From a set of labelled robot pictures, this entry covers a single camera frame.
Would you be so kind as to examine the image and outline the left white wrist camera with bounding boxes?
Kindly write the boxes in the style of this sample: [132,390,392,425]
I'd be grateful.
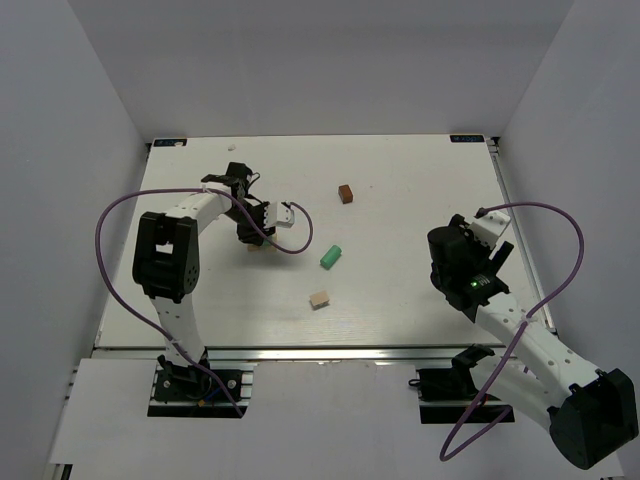
[263,202,295,229]

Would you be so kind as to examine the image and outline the right blue corner label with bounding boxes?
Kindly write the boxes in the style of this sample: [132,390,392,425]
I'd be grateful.
[449,134,485,143]

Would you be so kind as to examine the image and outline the green cylinder block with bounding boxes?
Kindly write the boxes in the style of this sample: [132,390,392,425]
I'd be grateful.
[319,245,342,270]

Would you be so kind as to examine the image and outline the small light wood block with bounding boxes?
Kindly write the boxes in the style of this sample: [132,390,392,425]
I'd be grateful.
[309,291,330,310]

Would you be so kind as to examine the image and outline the dark brown wood block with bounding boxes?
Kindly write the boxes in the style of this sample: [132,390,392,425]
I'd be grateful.
[338,184,354,204]

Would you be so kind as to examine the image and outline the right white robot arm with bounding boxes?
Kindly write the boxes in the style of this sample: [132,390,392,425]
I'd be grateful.
[426,212,639,470]

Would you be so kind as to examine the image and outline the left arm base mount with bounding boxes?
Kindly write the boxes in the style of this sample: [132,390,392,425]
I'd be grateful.
[147,361,255,419]

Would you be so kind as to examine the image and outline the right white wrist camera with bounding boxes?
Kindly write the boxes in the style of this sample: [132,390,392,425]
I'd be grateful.
[469,211,511,250]

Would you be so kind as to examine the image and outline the left blue corner label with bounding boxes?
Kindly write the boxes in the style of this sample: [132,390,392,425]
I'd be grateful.
[152,138,187,148]

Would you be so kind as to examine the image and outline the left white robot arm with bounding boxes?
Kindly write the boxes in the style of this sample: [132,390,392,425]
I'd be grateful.
[132,162,275,369]

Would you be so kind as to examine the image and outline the aluminium right side rail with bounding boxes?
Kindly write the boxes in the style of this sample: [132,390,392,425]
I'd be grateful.
[486,137,558,336]

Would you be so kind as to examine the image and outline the aluminium front rail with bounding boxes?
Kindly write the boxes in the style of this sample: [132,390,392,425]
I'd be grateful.
[92,344,561,366]

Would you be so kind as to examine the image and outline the blue corner label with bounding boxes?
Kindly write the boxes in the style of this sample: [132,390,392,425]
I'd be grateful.
[152,138,187,148]
[449,134,485,143]

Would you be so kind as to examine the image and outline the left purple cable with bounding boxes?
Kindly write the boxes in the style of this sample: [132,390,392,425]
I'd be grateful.
[95,187,314,419]

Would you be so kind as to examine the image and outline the aluminium rail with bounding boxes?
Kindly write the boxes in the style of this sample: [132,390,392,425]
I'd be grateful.
[92,344,561,366]
[486,137,558,336]

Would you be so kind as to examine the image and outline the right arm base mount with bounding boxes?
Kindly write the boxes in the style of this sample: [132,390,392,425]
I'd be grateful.
[408,345,495,425]

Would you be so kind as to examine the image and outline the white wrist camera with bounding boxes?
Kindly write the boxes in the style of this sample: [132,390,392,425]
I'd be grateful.
[469,211,511,250]
[263,202,295,229]

